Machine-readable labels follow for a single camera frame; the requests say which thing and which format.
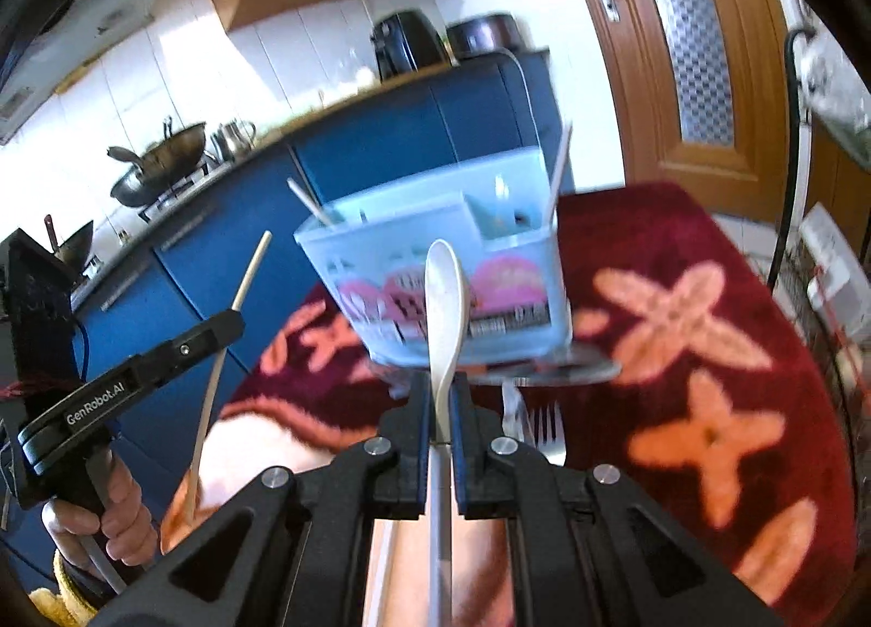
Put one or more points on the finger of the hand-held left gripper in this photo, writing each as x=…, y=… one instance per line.
x=194, y=345

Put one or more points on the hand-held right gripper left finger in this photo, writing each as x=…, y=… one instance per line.
x=422, y=436

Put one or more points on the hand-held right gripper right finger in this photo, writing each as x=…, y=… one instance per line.
x=463, y=443

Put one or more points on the beige chopstick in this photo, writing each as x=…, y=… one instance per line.
x=211, y=396

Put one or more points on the metal fork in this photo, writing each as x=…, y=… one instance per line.
x=512, y=409
x=546, y=430

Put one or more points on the beige plastic spoon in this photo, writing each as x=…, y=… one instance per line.
x=443, y=300

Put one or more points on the light blue utensil box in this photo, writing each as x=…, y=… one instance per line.
x=381, y=259

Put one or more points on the person's left hand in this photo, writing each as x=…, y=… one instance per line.
x=126, y=511

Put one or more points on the gas stove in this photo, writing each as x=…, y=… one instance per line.
x=178, y=188

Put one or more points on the small dark wok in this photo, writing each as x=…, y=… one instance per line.
x=71, y=246

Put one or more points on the black wok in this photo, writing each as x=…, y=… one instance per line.
x=160, y=164

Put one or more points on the metal kettle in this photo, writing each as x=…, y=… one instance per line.
x=233, y=138

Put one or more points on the red floral blanket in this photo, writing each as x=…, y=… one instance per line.
x=680, y=341

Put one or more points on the blue base cabinets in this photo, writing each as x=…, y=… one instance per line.
x=381, y=123

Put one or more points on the grey range hood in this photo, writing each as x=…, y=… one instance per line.
x=75, y=21

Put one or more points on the black air fryer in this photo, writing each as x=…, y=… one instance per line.
x=408, y=45

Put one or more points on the wooden door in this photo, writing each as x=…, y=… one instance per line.
x=646, y=89

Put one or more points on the dark rice cooker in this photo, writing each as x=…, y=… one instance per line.
x=488, y=35

